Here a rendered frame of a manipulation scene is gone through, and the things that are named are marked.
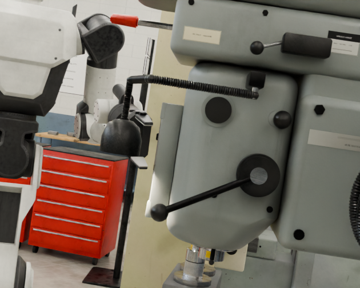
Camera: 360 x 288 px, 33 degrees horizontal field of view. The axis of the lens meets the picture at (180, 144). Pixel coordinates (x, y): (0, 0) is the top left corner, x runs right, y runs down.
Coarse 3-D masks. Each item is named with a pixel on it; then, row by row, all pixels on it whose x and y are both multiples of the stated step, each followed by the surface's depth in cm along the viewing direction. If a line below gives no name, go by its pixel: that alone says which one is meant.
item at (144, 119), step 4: (140, 112) 143; (144, 112) 143; (136, 116) 143; (140, 116) 142; (144, 116) 143; (148, 116) 143; (140, 120) 141; (144, 120) 140; (148, 120) 140; (144, 124) 139; (148, 124) 139; (152, 124) 139
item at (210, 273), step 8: (184, 264) 155; (176, 272) 146; (208, 272) 151; (216, 272) 157; (168, 280) 143; (176, 280) 142; (184, 280) 140; (192, 280) 141; (200, 280) 142; (208, 280) 143; (216, 280) 149
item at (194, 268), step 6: (186, 252) 144; (186, 258) 143; (192, 258) 142; (198, 258) 142; (186, 264) 143; (192, 264) 142; (198, 264) 142; (204, 264) 144; (186, 270) 143; (192, 270) 142; (198, 270) 142; (186, 276) 143; (192, 276) 142; (198, 276) 142
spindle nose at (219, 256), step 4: (200, 248) 112; (200, 252) 112; (204, 252) 111; (216, 252) 110; (220, 252) 111; (224, 252) 112; (200, 256) 111; (204, 256) 111; (216, 256) 110; (220, 256) 111; (224, 256) 112; (208, 260) 110; (216, 260) 110; (220, 260) 111
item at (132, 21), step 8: (112, 16) 120; (120, 16) 120; (128, 16) 120; (136, 16) 121; (120, 24) 121; (128, 24) 121; (136, 24) 121; (144, 24) 121; (152, 24) 121; (160, 24) 120; (168, 24) 121
